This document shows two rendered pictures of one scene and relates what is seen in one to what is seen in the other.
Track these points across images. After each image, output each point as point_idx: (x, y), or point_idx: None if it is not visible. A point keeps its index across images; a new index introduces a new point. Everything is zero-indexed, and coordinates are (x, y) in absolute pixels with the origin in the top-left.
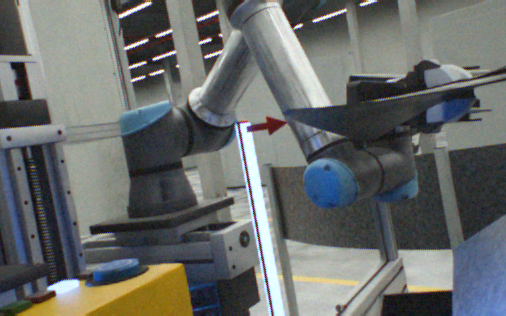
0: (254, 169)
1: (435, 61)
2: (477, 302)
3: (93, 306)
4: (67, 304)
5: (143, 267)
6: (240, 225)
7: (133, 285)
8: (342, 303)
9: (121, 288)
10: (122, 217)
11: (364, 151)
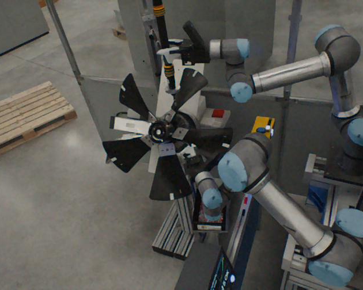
0: None
1: (196, 148)
2: (205, 160)
3: (256, 121)
4: (261, 122)
5: (257, 131)
6: (287, 243)
7: (254, 126)
8: (239, 232)
9: (256, 125)
10: None
11: (219, 189)
